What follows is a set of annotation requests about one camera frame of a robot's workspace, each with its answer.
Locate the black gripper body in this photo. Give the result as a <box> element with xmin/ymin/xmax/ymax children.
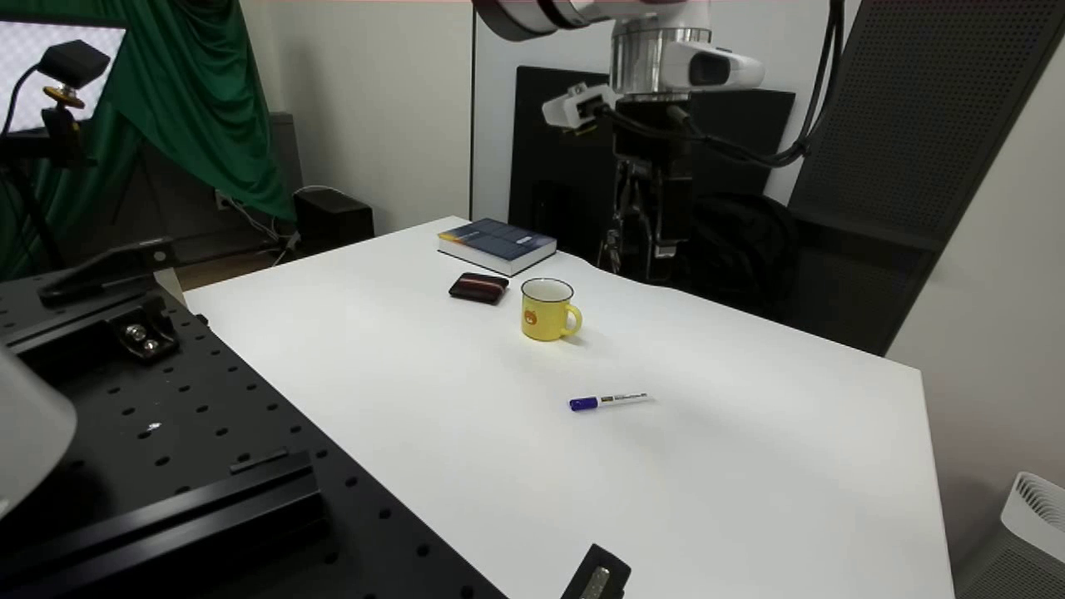
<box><xmin>612</xmin><ymin>95</ymin><xmax>705</xmax><ymax>181</ymax></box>

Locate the yellow enamel mug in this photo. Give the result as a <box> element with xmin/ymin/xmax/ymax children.
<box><xmin>517</xmin><ymin>274</ymin><xmax>585</xmax><ymax>347</ymax></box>

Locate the blue cap whiteboard marker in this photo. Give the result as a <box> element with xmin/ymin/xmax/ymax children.
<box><xmin>566</xmin><ymin>387</ymin><xmax>656</xmax><ymax>416</ymax></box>

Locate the black office chair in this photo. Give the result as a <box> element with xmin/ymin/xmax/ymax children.
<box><xmin>664</xmin><ymin>189</ymin><xmax>805</xmax><ymax>323</ymax></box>

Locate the large black monitor screen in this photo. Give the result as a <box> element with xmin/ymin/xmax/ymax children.
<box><xmin>505</xmin><ymin>59</ymin><xmax>799</xmax><ymax>282</ymax></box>

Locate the blue hardcover book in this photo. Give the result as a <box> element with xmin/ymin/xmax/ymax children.
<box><xmin>437</xmin><ymin>216</ymin><xmax>563</xmax><ymax>280</ymax></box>

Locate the small black box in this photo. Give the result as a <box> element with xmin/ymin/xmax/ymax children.
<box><xmin>447</xmin><ymin>270</ymin><xmax>512</xmax><ymax>307</ymax></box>

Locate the dark leaning panel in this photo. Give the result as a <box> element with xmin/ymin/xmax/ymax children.
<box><xmin>772</xmin><ymin>0</ymin><xmax>1065</xmax><ymax>361</ymax></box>

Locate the black speaker box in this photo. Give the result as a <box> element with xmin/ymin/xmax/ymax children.
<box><xmin>289</xmin><ymin>184</ymin><xmax>375</xmax><ymax>257</ymax></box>

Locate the green curtain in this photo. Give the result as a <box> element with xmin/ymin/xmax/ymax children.
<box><xmin>0</xmin><ymin>0</ymin><xmax>300</xmax><ymax>282</ymax></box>

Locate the white box appliance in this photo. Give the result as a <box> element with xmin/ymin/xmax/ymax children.
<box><xmin>955</xmin><ymin>468</ymin><xmax>1065</xmax><ymax>599</ymax></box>

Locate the black perforated breadboard table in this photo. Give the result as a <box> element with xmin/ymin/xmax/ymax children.
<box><xmin>0</xmin><ymin>266</ymin><xmax>508</xmax><ymax>599</ymax></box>

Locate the bright window pane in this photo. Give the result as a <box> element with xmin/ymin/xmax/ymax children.
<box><xmin>0</xmin><ymin>17</ymin><xmax>129</xmax><ymax>141</ymax></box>

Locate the white rounded shade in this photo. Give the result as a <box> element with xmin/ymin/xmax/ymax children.
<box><xmin>0</xmin><ymin>343</ymin><xmax>85</xmax><ymax>524</ymax></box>

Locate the small camera on tripod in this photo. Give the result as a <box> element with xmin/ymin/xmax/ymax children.
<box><xmin>595</xmin><ymin>163</ymin><xmax>660</xmax><ymax>276</ymax></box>

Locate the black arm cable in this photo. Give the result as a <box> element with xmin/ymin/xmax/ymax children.
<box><xmin>762</xmin><ymin>0</ymin><xmax>853</xmax><ymax>174</ymax></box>

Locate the small black metal mount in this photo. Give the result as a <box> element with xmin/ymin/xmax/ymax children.
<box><xmin>117</xmin><ymin>312</ymin><xmax>183</xmax><ymax>367</ymax></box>

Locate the black camera on stand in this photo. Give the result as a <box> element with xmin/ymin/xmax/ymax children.
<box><xmin>0</xmin><ymin>36</ymin><xmax>117</xmax><ymax>174</ymax></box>

